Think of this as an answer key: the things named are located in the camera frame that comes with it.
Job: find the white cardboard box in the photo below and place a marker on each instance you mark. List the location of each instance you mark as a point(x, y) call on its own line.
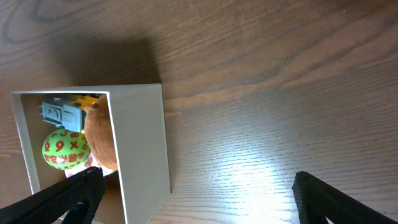
point(142, 182)

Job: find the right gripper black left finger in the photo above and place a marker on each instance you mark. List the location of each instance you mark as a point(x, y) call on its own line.
point(77, 198)

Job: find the white pink duck toy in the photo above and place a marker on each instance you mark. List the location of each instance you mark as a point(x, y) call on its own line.
point(90, 162)

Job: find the green patterned ball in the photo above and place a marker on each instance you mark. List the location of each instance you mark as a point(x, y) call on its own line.
point(64, 149)

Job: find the brown plush toy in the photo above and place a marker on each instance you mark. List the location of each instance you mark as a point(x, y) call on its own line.
point(99, 133)

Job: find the yellow grey toy truck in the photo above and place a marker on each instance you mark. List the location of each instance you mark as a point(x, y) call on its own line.
point(67, 110)

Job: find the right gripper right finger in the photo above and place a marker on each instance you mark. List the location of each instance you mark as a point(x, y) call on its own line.
point(319, 202)

